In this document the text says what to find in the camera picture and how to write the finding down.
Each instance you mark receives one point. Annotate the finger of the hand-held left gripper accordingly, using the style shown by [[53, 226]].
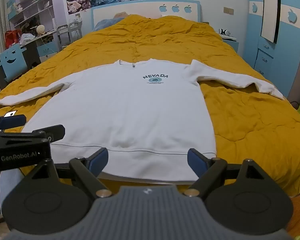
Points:
[[11, 122], [53, 132]]

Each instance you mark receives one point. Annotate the blue pillow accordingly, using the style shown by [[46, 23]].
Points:
[[105, 24]]

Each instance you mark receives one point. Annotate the white plastic bag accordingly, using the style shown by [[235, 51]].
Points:
[[27, 38]]

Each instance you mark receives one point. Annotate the blue and white wardrobe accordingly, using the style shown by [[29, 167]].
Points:
[[267, 55]]

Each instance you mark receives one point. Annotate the white chair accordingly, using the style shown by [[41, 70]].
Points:
[[73, 31]]

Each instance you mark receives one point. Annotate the blue smiley face chair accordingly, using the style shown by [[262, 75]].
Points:
[[12, 62]]

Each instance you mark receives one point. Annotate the blue and white bookshelf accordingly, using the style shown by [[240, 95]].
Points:
[[27, 2]]

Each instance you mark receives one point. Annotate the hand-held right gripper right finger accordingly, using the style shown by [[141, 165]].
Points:
[[196, 161]]

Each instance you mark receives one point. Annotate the white printed sweatshirt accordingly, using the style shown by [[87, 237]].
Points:
[[127, 110]]

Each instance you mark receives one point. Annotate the red bag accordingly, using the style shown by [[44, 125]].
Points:
[[11, 38]]

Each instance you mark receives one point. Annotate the yellow quilt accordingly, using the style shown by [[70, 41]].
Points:
[[240, 120]]

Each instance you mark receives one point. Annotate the black and white headphones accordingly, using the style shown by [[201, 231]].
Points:
[[224, 32]]

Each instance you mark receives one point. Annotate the light blue cloth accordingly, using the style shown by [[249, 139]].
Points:
[[8, 182]]

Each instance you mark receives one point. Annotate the cluttered desk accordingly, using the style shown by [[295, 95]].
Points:
[[31, 50]]

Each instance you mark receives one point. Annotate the blue and white nightstand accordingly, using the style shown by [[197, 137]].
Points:
[[231, 43]]

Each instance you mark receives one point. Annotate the wall outlet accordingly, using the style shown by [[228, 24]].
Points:
[[228, 10]]

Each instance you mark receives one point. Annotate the white and blue headboard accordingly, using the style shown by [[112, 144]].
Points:
[[140, 8]]

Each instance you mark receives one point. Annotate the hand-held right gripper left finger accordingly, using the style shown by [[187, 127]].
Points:
[[100, 160]]

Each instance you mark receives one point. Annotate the white round ball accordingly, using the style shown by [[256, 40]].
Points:
[[41, 29]]

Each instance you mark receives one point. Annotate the white phone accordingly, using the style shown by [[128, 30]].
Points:
[[10, 114]]

